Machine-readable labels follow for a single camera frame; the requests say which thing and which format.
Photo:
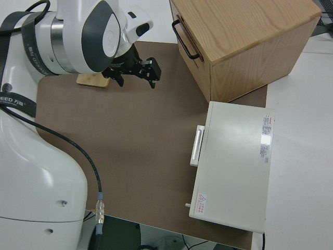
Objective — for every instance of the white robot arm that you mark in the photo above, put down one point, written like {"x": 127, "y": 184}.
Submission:
{"x": 39, "y": 166}

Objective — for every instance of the brown table mat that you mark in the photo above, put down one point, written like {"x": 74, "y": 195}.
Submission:
{"x": 130, "y": 135}

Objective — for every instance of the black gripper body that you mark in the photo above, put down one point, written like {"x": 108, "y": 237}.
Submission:
{"x": 132, "y": 66}

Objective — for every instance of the wooden mug tree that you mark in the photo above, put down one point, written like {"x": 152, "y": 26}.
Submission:
{"x": 93, "y": 80}

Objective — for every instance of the white toaster oven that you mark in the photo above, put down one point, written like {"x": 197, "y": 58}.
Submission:
{"x": 231, "y": 166}

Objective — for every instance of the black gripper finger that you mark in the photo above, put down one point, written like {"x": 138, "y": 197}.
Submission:
{"x": 120, "y": 80}
{"x": 152, "y": 83}

